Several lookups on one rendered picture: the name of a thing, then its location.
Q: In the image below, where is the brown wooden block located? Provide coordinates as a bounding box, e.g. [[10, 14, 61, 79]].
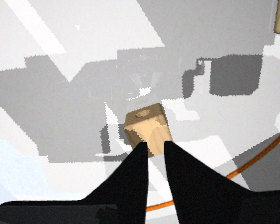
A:
[[124, 103, 173, 158]]

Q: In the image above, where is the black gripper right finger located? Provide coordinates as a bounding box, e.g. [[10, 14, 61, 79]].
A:
[[164, 141, 280, 224]]

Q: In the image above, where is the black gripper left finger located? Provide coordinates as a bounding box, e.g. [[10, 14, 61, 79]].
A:
[[0, 142, 149, 224]]

